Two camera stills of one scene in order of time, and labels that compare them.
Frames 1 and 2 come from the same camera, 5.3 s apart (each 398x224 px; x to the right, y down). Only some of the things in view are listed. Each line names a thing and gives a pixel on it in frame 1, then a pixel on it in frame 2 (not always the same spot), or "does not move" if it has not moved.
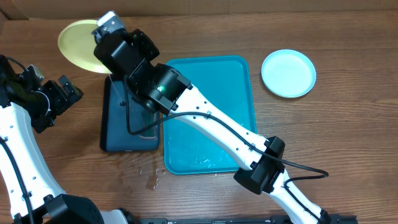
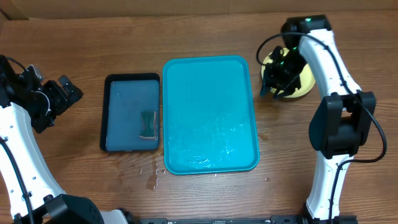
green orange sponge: x=147 y=120 does not move
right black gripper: x=101 y=45 → x=280 y=76
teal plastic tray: x=189 y=147 does not move
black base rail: x=271 y=219 does not move
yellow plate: x=77 y=41 → x=306 y=76
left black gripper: x=53 y=88 does not move
